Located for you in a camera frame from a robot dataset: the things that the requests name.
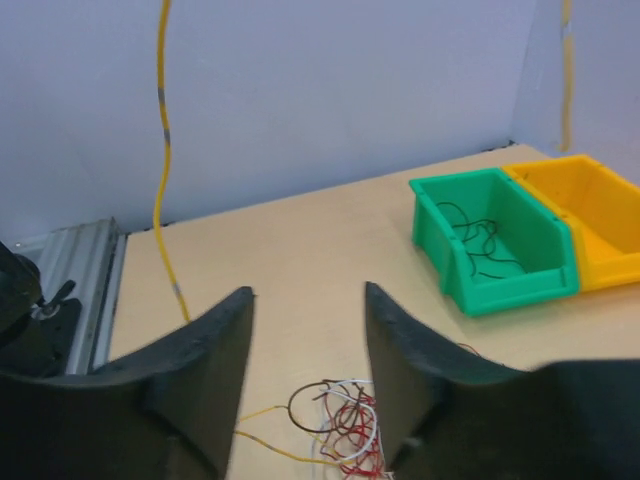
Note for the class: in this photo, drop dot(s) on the aluminium front rail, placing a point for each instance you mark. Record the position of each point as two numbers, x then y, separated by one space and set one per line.
92 255

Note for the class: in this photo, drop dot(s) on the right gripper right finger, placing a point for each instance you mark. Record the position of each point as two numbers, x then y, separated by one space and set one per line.
446 413

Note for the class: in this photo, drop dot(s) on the green plastic bin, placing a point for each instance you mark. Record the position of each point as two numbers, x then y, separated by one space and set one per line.
493 245

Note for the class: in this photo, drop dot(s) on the yellow plastic bin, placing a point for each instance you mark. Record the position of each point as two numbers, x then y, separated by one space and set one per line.
601 209

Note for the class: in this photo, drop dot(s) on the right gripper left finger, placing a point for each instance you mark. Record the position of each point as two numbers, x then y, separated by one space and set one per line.
165 411

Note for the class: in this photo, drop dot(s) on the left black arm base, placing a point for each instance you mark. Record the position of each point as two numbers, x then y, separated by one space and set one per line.
36 334

